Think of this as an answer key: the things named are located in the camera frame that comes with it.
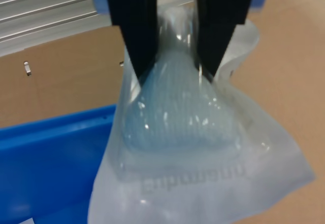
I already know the blue bin with gauze packets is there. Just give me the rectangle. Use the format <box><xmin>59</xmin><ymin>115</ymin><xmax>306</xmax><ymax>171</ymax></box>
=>
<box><xmin>0</xmin><ymin>104</ymin><xmax>119</xmax><ymax>224</ymax></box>

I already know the brown cardboard sheet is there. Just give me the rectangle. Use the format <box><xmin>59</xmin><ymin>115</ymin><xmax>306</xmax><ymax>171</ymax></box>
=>
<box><xmin>0</xmin><ymin>0</ymin><xmax>325</xmax><ymax>224</ymax></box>

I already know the white gauze packet clear bag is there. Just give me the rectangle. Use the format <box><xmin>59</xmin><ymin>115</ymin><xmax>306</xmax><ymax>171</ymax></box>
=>
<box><xmin>87</xmin><ymin>5</ymin><xmax>315</xmax><ymax>224</ymax></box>

